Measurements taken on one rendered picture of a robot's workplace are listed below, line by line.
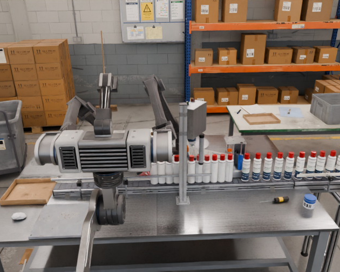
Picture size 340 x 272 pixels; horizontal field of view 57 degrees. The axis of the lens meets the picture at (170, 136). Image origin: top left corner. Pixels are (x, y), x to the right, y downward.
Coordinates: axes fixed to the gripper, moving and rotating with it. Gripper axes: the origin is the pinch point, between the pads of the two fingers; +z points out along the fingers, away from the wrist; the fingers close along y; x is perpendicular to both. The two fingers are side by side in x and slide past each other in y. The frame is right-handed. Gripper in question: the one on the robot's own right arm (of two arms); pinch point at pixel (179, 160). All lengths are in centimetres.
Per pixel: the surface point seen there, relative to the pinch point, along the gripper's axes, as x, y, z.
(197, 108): 20, -9, -45
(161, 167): 8.1, 12.7, 0.4
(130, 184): 7.0, 33.8, 13.8
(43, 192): 7, 94, 19
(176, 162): 7.8, 2.3, -2.9
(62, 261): 10, 89, 80
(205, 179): 8.5, -17.7, 10.2
